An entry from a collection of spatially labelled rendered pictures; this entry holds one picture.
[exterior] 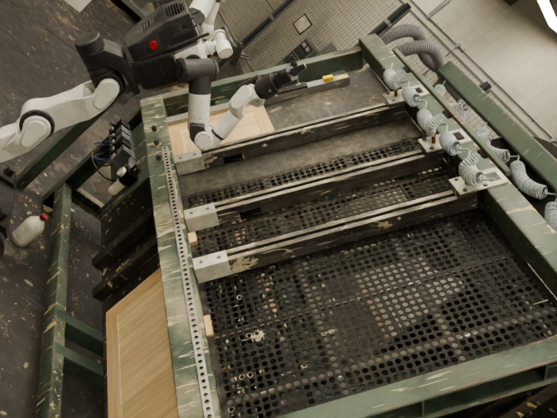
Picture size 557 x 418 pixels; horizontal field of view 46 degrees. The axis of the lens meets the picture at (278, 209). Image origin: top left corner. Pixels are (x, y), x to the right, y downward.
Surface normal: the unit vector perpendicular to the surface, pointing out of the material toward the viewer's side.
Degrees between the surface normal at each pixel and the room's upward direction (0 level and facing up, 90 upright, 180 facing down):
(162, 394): 90
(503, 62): 90
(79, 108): 111
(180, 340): 59
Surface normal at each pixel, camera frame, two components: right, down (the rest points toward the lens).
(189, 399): -0.15, -0.77
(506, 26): -0.57, -0.43
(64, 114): 0.22, 0.58
